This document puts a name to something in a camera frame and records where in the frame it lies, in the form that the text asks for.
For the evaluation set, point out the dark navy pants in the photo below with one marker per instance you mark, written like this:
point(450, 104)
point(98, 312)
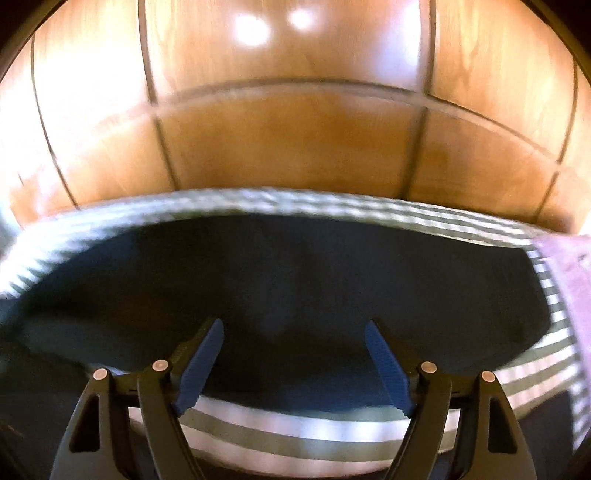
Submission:
point(295, 277)

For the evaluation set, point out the green white checked bed sheet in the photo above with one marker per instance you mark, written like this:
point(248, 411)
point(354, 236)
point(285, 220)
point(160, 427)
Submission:
point(323, 201)

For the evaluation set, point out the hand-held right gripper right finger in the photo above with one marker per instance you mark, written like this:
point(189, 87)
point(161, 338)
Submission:
point(388, 369)

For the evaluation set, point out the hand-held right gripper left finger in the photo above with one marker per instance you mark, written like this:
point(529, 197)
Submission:
point(199, 369)

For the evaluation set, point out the pink cloth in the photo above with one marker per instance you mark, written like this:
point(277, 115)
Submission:
point(572, 272)

